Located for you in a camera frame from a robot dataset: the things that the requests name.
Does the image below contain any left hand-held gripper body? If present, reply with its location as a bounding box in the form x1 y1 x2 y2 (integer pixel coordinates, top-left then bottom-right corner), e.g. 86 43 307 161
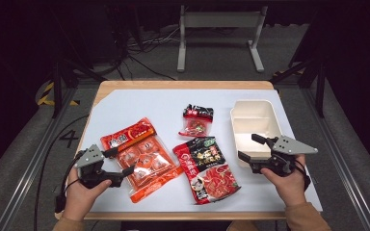
73 143 124 190

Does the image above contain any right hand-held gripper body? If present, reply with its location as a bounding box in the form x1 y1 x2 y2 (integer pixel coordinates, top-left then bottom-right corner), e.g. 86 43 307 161
250 135 319 177

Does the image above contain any cream divided plastic container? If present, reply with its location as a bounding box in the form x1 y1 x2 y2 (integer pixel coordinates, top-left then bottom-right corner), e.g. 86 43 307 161
229 99 283 168

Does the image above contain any large orange clear seasoning packet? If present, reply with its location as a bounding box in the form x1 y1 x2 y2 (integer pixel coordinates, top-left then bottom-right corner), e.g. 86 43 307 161
99 116 185 204

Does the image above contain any red and black seasoning packet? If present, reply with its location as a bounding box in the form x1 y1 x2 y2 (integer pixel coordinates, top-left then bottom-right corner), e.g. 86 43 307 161
172 136 242 206

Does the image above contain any person's right hand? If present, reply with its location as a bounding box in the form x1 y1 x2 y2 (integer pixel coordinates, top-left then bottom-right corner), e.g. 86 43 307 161
259 153 310 208

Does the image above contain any person's left hand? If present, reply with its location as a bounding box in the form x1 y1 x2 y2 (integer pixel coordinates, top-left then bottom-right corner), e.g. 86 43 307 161
62 167 113 222

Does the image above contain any white table mat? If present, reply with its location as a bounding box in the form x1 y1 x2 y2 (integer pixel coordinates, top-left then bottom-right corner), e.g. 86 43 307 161
57 89 324 214

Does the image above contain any small black and red packet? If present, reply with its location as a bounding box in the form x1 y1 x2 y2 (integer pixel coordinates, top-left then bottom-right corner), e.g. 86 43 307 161
177 103 215 139

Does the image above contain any black metal stand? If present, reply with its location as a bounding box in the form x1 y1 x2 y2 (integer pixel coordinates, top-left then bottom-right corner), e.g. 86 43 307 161
269 57 328 118
50 59 108 119

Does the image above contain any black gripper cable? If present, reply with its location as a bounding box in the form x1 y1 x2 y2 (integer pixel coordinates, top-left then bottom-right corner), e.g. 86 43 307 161
54 150 82 215

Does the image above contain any long black floor cable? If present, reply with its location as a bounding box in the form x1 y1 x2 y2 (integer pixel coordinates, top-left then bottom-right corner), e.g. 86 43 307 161
33 114 91 231

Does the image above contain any aluminium floor rail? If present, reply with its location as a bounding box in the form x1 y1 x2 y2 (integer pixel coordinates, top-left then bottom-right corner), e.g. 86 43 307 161
0 86 78 231
302 88 370 231

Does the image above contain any bundle of floor cables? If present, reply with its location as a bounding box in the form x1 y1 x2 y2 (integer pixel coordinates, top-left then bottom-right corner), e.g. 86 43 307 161
109 27 182 81

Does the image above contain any grey metal stand frame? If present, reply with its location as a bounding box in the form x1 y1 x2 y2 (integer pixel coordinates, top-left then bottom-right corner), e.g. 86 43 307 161
176 4 269 73

